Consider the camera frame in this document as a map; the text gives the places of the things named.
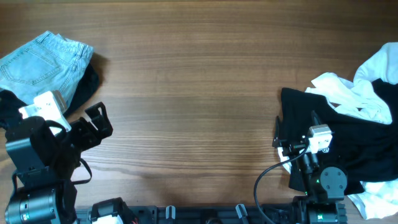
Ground left black cable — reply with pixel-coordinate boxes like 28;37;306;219
11;157;93;200

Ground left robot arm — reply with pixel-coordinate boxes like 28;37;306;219
4;102;113;223

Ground right black cable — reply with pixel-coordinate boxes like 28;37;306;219
253;143;310;224

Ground white t-shirt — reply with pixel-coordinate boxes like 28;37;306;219
276;42;398;220

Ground light blue denim shorts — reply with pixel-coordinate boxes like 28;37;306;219
1;31;94;106

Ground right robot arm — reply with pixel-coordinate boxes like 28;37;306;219
272;111;348;224

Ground black cable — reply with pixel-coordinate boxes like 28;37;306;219
11;157;93;200
253;143;310;224

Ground black t-shirt with logo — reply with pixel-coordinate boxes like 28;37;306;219
279;79;397;195

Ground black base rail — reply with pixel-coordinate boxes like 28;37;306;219
74;203;348;224

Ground folded black garment left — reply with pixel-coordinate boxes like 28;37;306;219
1;63;100;130

